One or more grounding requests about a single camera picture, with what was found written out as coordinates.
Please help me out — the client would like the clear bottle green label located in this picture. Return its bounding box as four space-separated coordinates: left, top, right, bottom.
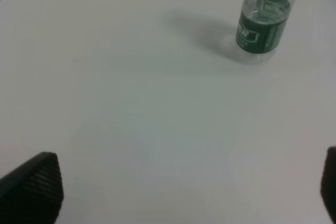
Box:
235 0 295 64

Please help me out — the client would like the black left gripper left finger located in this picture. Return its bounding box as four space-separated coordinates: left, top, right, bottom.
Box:
1 152 64 223

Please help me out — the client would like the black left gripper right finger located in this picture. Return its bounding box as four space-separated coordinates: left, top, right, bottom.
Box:
320 146 336 223

